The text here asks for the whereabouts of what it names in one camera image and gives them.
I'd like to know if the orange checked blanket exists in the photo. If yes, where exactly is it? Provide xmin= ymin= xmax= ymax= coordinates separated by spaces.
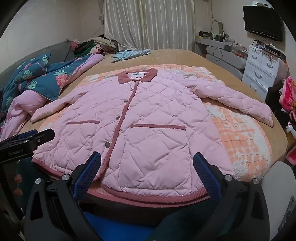
xmin=38 ymin=65 xmax=273 ymax=182

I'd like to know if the white rounded object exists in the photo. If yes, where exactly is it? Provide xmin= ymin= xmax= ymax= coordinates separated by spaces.
xmin=261 ymin=161 xmax=296 ymax=234

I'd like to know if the light blue garment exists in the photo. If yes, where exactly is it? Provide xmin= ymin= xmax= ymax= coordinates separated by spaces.
xmin=111 ymin=49 xmax=151 ymax=63

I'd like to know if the dark cloth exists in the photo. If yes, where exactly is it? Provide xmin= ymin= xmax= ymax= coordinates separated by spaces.
xmin=265 ymin=83 xmax=289 ymax=123

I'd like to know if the pink quilted jacket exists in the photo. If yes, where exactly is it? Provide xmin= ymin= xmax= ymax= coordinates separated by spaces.
xmin=30 ymin=68 xmax=275 ymax=208

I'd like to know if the white drawer cabinet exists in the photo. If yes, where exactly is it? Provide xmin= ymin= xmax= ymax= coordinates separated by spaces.
xmin=242 ymin=44 xmax=289 ymax=101

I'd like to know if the pink yellow towel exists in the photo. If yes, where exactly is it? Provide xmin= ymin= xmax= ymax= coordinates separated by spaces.
xmin=279 ymin=76 xmax=296 ymax=116

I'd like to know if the grey desk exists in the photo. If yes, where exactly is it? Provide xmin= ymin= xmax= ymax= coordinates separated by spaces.
xmin=195 ymin=36 xmax=249 ymax=80

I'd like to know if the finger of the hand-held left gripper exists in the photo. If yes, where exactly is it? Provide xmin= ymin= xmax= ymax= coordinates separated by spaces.
xmin=0 ymin=130 xmax=39 ymax=144
xmin=0 ymin=129 xmax=55 ymax=150

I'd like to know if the white striped curtain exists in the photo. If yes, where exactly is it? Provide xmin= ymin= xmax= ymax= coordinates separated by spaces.
xmin=103 ymin=0 xmax=196 ymax=51

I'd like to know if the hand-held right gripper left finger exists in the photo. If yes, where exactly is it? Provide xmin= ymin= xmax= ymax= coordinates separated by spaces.
xmin=24 ymin=151 xmax=102 ymax=241

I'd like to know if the desk clutter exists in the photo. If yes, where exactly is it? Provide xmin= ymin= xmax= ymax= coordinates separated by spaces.
xmin=198 ymin=30 xmax=249 ymax=57

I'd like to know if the blue floral quilt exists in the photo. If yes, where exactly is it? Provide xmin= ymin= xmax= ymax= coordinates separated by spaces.
xmin=0 ymin=53 xmax=104 ymax=139

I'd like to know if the person's left hand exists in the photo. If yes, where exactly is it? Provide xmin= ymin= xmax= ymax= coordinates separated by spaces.
xmin=12 ymin=173 xmax=24 ymax=197

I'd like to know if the person's blue clothing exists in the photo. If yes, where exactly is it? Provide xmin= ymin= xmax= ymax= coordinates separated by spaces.
xmin=82 ymin=204 xmax=232 ymax=241

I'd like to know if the black wall television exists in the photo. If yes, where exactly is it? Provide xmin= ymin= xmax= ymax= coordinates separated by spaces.
xmin=242 ymin=5 xmax=284 ymax=42

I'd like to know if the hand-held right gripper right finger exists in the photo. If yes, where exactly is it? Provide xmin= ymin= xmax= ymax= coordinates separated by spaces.
xmin=193 ymin=152 xmax=271 ymax=241

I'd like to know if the pile of clothes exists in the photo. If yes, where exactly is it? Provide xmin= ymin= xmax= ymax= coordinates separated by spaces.
xmin=72 ymin=35 xmax=119 ymax=56

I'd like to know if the bed with brown sheet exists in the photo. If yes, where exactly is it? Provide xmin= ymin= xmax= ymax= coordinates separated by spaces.
xmin=0 ymin=47 xmax=289 ymax=186

